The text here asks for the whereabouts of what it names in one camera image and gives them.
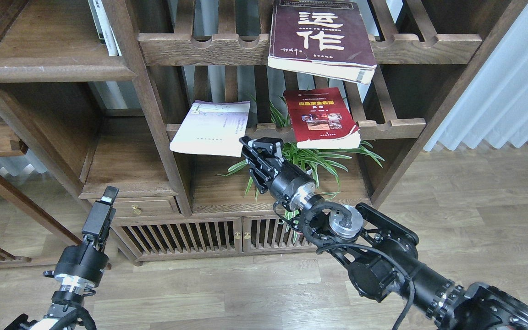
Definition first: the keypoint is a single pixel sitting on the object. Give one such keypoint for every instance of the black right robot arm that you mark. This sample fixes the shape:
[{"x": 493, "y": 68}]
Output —
[{"x": 379, "y": 254}]

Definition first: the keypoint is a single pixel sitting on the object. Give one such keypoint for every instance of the white pleated curtain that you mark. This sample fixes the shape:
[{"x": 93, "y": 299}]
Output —
[{"x": 494, "y": 108}]

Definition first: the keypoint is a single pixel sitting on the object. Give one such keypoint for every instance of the dark wooden bookshelf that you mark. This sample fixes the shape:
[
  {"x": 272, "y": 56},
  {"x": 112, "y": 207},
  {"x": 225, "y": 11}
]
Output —
[{"x": 96, "y": 120}]

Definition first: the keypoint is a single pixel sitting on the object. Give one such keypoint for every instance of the red paperback book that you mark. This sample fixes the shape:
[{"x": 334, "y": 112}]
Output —
[{"x": 321, "y": 120}]

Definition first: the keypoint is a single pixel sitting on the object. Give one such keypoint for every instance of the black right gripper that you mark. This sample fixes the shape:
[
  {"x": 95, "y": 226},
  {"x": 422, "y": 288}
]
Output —
[{"x": 270, "y": 171}]

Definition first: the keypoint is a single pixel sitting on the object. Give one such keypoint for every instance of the white upright books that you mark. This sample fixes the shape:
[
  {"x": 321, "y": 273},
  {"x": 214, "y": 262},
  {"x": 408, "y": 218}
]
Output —
[{"x": 104, "y": 31}]

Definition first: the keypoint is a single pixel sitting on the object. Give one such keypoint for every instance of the white lavender paperback book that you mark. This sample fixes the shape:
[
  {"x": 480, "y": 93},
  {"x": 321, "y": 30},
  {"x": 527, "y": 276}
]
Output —
[{"x": 212, "y": 129}]

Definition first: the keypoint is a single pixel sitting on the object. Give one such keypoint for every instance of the green spider plant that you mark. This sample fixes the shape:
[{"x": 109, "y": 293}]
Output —
[{"x": 311, "y": 159}]

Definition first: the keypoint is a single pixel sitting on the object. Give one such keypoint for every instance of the brass drawer knob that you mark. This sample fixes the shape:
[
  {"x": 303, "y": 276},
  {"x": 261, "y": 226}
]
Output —
[{"x": 136, "y": 210}]

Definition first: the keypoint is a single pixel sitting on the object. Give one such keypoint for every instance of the dark red thick book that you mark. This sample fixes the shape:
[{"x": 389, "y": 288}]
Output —
[{"x": 321, "y": 37}]

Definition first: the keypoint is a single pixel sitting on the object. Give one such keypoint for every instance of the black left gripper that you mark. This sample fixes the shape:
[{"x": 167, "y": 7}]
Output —
[{"x": 82, "y": 267}]

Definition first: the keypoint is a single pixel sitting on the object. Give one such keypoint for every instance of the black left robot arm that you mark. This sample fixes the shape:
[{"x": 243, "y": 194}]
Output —
[{"x": 65, "y": 313}]

